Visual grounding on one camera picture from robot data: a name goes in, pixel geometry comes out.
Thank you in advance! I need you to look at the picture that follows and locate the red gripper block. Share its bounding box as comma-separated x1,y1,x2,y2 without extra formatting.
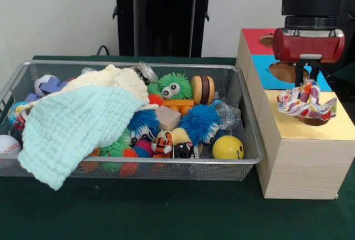
272,28,346,88

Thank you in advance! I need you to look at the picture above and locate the white baseball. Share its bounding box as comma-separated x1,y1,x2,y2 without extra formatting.
0,134,22,168

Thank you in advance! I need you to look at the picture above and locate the tan foam block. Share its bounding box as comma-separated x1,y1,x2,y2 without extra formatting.
154,105,182,131

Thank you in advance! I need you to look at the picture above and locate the tiger plush toy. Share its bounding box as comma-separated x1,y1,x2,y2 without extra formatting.
151,131,174,159

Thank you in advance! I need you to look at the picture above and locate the colourful patterned cloth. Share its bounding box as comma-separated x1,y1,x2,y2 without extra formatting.
276,79,338,121

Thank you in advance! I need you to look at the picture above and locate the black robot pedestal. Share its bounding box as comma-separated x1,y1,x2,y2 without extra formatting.
106,0,224,58

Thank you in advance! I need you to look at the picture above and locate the green fuzzy toy with eyes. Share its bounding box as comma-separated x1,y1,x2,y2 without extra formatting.
146,72,194,101

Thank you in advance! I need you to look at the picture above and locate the black looped cable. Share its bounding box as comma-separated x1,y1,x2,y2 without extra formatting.
96,44,112,57

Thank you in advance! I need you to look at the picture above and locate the wooden box with three holes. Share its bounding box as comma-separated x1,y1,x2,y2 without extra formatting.
235,28,355,200

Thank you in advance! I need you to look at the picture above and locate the blue spiky ball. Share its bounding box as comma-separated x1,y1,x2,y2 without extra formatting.
179,104,222,144

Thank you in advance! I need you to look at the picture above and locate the cream knitted cloth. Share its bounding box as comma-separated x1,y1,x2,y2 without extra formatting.
24,64,150,110

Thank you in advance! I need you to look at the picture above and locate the wire mesh bin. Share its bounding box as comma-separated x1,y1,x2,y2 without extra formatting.
0,59,265,181

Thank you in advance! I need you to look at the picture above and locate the yellow smiley ball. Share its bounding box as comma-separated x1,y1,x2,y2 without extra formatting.
212,135,245,160

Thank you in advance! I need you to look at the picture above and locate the black and white soccer ball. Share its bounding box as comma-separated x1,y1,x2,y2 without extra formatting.
33,74,56,96

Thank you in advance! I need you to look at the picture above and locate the light blue muslin cloth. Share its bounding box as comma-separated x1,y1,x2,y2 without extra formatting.
18,86,150,191

